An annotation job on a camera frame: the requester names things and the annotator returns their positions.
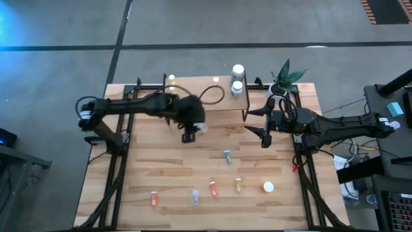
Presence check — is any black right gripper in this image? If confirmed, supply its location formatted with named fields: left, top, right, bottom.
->
left=243, top=98, right=294, bottom=148

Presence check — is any clear pill bottle white cap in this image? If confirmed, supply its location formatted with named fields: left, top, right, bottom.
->
left=194, top=122, right=209, bottom=135

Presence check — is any white medicine bottle white cap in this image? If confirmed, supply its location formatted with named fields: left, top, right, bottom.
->
left=230, top=80, right=245, bottom=100

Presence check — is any large green-label bottle white cap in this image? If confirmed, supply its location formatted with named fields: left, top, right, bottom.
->
left=230, top=63, right=245, bottom=85

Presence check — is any long red pill bottle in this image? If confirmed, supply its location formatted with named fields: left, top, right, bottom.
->
left=208, top=176, right=219, bottom=199

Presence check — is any snake plant in white pot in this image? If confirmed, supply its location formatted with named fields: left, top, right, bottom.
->
left=267, top=59, right=308, bottom=101

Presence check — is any white box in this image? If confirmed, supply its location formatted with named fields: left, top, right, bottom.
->
left=333, top=153, right=355, bottom=207

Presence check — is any black desk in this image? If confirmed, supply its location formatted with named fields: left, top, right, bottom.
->
left=336, top=83, right=412, bottom=232

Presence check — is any teal box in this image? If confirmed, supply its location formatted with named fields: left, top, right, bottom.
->
left=386, top=102, right=405, bottom=118

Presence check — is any black monitor pole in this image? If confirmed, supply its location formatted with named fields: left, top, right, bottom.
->
left=378, top=68, right=412, bottom=97

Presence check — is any black keyboard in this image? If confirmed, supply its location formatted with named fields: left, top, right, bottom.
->
left=388, top=192, right=412, bottom=232

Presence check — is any black mat striped edge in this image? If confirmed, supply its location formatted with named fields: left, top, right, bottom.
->
left=360, top=0, right=412, bottom=26

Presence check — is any grey metal stand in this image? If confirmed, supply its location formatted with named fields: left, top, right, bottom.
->
left=0, top=144, right=52, bottom=232

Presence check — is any black device blue light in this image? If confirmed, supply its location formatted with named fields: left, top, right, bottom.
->
left=0, top=128, right=17, bottom=149

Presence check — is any wooden shelf black metal frame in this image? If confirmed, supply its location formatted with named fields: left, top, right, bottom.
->
left=162, top=70, right=252, bottom=126

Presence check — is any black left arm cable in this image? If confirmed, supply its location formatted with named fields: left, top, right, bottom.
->
left=154, top=84, right=226, bottom=106

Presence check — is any black aluminium rig frame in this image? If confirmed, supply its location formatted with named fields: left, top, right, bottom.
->
left=73, top=76, right=351, bottom=231

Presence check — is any black floor cable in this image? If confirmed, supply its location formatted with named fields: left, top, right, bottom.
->
left=321, top=98, right=366, bottom=115

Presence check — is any yellow cable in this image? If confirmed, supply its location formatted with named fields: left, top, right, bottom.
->
left=353, top=143, right=379, bottom=152

